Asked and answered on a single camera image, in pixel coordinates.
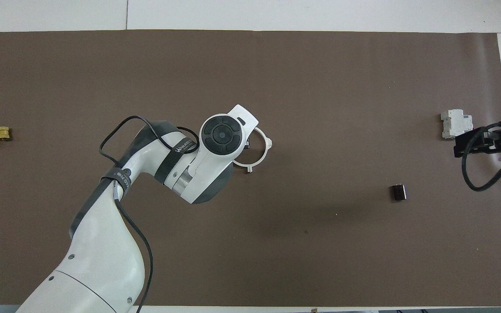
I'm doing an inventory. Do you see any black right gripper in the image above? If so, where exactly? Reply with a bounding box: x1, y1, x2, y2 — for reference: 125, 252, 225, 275
453, 125, 501, 160

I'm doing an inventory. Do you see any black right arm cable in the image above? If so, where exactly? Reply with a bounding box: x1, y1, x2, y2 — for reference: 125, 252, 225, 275
461, 121, 501, 192

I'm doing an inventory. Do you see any grey circuit breaker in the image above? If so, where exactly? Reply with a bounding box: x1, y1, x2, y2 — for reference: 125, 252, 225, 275
441, 109, 474, 140

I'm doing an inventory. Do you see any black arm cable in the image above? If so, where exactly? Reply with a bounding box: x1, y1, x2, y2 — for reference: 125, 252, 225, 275
99, 115, 200, 313
461, 121, 501, 192

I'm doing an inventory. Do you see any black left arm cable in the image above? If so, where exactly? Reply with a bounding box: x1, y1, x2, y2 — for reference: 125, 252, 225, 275
99, 115, 200, 313

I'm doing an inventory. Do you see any brown table mat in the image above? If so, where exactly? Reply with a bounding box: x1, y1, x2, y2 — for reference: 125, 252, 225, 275
0, 30, 501, 307

